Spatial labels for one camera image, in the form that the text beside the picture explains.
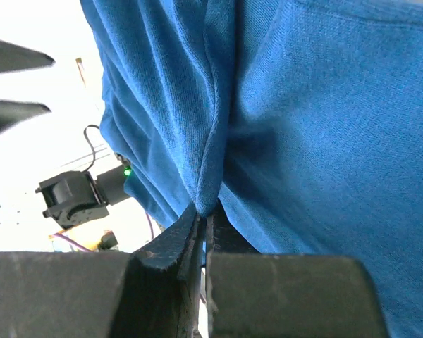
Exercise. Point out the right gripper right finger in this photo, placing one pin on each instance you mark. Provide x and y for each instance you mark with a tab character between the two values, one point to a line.
222	237

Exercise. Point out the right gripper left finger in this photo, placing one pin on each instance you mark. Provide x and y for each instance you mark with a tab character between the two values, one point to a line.
161	285

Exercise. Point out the blue t-shirt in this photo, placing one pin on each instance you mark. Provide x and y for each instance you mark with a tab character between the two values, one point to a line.
303	118

